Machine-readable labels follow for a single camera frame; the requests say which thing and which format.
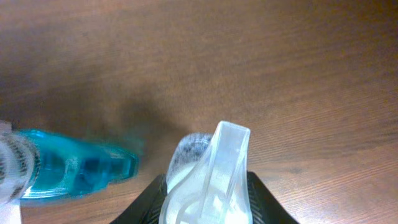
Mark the teal mouthwash bottle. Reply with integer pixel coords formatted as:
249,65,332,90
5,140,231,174
1,121,139,207

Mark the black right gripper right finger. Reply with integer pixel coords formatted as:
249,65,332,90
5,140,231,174
247,172,299,224

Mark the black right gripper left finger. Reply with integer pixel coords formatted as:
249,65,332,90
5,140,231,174
110,174,167,224

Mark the clear soap pump bottle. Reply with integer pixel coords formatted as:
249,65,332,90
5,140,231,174
159,121,252,224

